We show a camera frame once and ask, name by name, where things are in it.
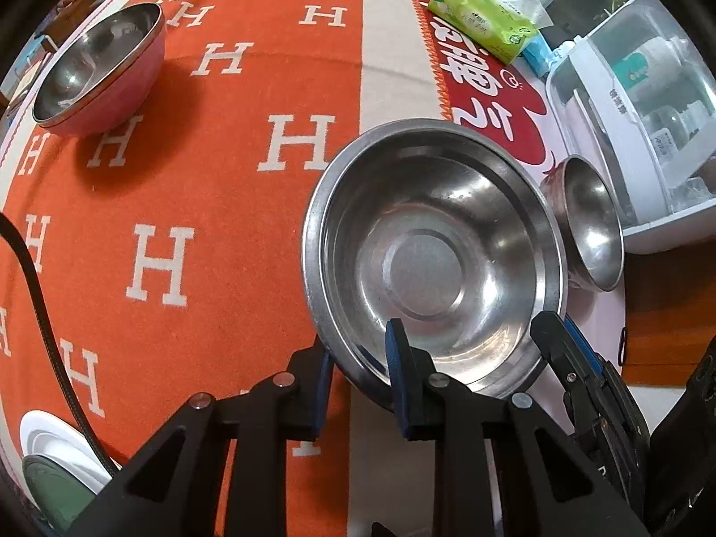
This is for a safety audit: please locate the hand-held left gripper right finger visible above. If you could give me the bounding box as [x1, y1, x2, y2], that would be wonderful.
[383, 318, 644, 537]

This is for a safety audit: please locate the white sterilizer cabinet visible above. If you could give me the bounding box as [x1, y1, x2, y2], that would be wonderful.
[545, 0, 716, 252]

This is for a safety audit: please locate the wooden cupboard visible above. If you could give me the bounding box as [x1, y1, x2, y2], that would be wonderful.
[621, 246, 716, 387]

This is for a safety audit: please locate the small steel bowl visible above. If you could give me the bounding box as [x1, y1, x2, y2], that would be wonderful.
[540, 155, 626, 293]

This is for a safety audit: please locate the white paper plate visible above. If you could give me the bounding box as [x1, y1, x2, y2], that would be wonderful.
[19, 409, 123, 493]

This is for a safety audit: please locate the black cable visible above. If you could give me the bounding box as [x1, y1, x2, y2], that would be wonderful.
[0, 213, 121, 471]

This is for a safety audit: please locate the blue tissue pack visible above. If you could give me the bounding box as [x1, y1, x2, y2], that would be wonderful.
[523, 30, 577, 76]

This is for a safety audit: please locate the green plate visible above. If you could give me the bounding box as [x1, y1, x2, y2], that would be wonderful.
[22, 455, 104, 535]

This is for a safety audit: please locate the green wet wipes pack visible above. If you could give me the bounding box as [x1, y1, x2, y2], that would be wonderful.
[428, 0, 539, 65]

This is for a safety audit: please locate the pink steel-lined bowl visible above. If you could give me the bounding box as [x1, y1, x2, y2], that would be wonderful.
[32, 3, 167, 136]

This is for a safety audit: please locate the orange patterned blanket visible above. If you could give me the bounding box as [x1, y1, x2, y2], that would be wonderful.
[0, 0, 448, 537]

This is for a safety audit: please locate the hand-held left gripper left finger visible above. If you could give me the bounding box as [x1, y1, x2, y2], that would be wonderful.
[67, 341, 337, 537]

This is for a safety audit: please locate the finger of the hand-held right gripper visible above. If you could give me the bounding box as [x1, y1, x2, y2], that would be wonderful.
[530, 312, 608, 420]
[562, 316, 606, 375]

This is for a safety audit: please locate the large steel bowl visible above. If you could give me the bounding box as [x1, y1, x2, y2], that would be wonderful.
[302, 119, 570, 412]

